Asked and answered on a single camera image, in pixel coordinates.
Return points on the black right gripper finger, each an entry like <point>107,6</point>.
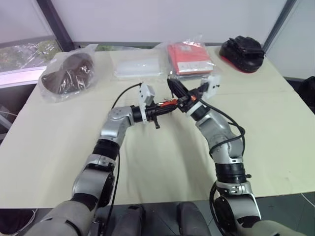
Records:
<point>176,93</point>
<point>177,86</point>

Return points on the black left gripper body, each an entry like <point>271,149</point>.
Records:
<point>152,113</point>

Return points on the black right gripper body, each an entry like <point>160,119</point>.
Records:
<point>189,101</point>

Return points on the red black hex key holder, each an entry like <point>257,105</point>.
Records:
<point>169,101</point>

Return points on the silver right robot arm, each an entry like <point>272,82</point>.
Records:
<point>219,132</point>

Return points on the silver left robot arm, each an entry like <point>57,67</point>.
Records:
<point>115,127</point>

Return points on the plastic bag with red packets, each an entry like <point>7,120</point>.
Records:
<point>189,60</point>

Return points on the clear bag with white item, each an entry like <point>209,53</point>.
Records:
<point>137,66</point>

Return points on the black and red bag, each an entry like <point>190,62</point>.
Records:
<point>242,54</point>

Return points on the plastic bag with brown item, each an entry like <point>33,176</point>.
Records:
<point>67,73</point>

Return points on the black object beside table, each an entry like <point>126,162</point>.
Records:
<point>307,91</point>

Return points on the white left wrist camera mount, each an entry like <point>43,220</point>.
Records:
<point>145,97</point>

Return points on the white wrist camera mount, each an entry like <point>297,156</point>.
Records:
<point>145,97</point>
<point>211,84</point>

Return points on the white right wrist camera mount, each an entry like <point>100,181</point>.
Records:
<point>211,84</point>

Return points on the grey wall frame post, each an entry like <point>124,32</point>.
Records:
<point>279,22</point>

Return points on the dark window frame post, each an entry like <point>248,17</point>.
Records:
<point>55,23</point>

